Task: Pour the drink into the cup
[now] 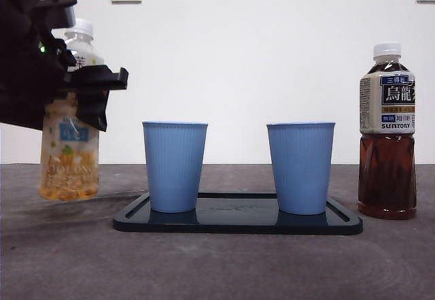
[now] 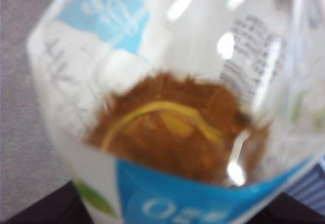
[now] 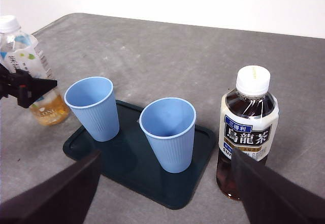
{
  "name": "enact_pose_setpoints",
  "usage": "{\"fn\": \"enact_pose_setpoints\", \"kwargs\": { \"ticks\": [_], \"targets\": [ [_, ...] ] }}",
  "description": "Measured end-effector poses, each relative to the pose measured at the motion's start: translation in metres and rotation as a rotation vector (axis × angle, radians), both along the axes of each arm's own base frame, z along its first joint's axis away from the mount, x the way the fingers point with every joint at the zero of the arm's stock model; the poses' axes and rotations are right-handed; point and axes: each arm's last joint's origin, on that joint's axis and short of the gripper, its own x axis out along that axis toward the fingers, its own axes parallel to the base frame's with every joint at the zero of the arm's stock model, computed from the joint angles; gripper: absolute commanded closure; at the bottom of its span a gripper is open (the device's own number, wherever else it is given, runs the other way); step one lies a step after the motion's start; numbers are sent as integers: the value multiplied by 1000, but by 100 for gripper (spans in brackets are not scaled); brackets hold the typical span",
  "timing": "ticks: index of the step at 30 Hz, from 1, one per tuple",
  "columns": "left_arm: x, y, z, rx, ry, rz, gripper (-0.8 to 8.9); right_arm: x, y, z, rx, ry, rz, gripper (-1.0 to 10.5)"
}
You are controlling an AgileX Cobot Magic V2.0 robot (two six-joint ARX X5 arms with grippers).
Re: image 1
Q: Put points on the dark blue rectangular tray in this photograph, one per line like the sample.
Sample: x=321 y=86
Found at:
x=238 y=223

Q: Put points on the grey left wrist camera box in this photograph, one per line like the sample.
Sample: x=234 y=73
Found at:
x=63 y=14

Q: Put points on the jasmine oolong tea bottle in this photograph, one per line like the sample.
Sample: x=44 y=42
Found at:
x=69 y=167

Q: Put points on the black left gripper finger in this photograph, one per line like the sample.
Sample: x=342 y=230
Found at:
x=95 y=109

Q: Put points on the dark oolong tea bottle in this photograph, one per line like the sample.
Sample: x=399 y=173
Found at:
x=387 y=174

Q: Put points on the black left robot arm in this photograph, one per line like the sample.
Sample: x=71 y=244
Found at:
x=17 y=75

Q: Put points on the blue ribbed plastic cup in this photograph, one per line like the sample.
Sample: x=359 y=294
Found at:
x=300 y=169
x=174 y=167

